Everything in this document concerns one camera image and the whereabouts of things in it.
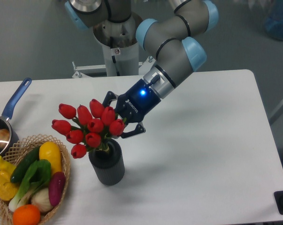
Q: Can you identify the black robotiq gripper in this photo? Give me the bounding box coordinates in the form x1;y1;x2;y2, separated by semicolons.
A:
102;79;161;139

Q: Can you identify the red tulip bouquet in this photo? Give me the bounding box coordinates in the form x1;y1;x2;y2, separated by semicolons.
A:
52;99;126;158

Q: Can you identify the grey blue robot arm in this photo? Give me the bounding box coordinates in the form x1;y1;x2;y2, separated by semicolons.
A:
65;0;219;138

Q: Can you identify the dark grey ribbed vase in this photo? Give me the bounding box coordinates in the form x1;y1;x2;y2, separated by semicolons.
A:
88;139;125;186

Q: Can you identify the yellow squash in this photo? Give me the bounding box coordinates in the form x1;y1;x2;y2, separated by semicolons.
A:
39;142;62;176

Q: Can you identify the purple sweet potato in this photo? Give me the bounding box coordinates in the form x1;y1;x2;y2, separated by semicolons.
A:
48;172;66;207

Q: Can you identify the green bok choy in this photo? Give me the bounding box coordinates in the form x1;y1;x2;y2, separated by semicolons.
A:
8;159;51;212

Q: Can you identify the green cucumber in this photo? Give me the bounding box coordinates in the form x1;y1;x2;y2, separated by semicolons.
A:
10;145;41;183

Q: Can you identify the beige garlic bulb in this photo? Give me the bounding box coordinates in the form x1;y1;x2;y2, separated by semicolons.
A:
31;188;54;213

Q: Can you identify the bread roll in pan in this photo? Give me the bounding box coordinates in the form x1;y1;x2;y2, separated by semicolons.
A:
0;129;10;149

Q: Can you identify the yellow bell pepper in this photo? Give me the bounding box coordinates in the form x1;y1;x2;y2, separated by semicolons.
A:
0;156;19;201

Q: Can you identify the orange fruit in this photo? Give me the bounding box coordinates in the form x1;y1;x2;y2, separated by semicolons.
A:
12;204;41;225

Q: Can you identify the blue translucent container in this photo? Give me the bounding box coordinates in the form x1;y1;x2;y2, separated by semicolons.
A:
264;0;283;41

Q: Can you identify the white metal base frame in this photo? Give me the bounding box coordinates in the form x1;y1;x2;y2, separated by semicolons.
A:
72;56;156;78

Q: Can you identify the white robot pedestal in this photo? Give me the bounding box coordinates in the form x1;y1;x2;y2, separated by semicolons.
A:
93;12;143;76

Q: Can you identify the blue handled saucepan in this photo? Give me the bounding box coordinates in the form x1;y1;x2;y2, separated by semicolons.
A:
0;78;32;157

